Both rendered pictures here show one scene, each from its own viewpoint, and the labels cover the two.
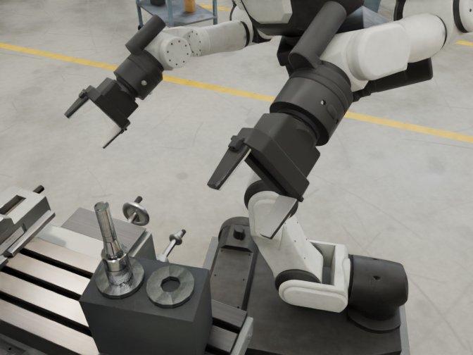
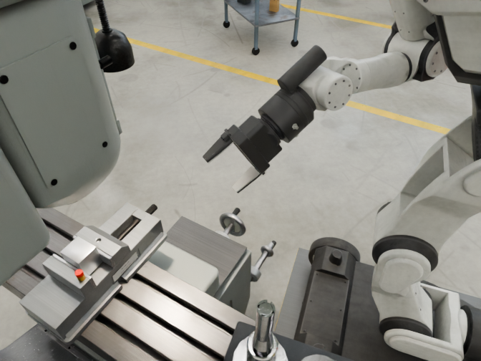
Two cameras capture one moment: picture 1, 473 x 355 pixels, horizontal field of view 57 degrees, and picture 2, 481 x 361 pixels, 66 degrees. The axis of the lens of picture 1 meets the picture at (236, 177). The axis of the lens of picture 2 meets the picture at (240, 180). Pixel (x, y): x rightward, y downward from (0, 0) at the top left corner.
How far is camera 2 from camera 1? 37 cm
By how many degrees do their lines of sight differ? 8
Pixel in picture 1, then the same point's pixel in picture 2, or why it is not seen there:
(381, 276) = not seen: outside the picture
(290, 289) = (399, 338)
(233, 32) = (396, 67)
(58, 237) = (165, 253)
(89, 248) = (196, 271)
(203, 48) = (361, 87)
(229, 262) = (325, 288)
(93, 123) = (182, 113)
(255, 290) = (351, 322)
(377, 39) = not seen: outside the picture
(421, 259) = not seen: outside the picture
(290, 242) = (411, 295)
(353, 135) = (426, 146)
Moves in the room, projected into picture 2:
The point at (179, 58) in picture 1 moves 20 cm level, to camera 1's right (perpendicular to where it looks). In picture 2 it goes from (340, 99) to (454, 108)
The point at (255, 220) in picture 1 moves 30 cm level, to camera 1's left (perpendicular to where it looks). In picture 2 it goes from (385, 275) to (258, 260)
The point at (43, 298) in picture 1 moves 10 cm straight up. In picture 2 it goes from (158, 339) to (151, 318)
